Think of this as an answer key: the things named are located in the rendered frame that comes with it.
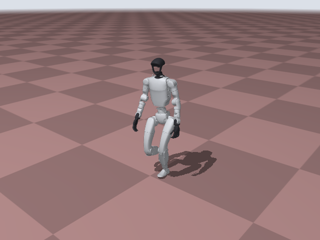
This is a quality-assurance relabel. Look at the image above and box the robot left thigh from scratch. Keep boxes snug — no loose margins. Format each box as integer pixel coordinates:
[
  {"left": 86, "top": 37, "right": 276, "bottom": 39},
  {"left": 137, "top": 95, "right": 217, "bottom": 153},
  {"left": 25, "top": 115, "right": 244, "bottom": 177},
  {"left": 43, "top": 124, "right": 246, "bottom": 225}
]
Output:
[{"left": 158, "top": 116, "right": 175, "bottom": 156}]

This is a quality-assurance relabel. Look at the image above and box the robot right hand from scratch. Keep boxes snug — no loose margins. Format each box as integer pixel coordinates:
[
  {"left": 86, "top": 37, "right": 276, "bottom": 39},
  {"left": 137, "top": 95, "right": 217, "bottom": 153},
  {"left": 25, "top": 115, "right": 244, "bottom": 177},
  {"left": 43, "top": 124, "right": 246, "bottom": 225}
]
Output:
[{"left": 132, "top": 113, "right": 140, "bottom": 132}]

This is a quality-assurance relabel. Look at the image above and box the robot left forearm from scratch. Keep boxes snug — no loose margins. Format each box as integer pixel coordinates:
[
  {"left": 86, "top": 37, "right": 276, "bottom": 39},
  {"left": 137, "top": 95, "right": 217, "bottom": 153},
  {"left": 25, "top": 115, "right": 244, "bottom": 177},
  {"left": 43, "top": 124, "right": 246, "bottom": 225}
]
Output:
[{"left": 173, "top": 99, "right": 181, "bottom": 124}]

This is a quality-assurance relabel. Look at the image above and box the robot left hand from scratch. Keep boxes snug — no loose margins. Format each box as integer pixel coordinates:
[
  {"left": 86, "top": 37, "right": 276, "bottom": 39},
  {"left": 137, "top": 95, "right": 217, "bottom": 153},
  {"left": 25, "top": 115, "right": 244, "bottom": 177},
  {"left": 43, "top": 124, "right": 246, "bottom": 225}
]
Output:
[{"left": 170, "top": 119, "right": 180, "bottom": 139}]

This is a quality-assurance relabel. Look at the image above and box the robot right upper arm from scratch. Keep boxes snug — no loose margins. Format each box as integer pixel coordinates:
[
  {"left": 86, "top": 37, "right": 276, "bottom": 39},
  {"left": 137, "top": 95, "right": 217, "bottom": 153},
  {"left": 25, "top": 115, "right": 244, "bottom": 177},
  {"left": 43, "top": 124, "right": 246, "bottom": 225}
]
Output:
[{"left": 140, "top": 77, "right": 150, "bottom": 102}]

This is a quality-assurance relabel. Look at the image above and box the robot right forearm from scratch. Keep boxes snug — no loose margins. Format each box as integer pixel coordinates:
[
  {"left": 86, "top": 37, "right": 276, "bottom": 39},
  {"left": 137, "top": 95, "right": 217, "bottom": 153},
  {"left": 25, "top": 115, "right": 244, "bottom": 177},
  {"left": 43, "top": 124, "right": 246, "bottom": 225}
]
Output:
[{"left": 135, "top": 95, "right": 146, "bottom": 118}]

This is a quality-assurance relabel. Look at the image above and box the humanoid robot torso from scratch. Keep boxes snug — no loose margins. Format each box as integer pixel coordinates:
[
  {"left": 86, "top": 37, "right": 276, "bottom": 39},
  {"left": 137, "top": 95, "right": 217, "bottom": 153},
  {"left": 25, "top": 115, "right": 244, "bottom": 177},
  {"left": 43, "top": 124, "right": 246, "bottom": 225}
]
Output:
[{"left": 148, "top": 75, "right": 171, "bottom": 124}]

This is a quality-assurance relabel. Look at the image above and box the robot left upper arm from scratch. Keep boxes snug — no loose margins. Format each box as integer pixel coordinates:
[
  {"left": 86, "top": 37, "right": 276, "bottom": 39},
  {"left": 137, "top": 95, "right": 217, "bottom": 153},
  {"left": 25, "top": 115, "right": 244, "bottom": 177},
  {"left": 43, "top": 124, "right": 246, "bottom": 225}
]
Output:
[{"left": 166, "top": 78, "right": 180, "bottom": 106}]

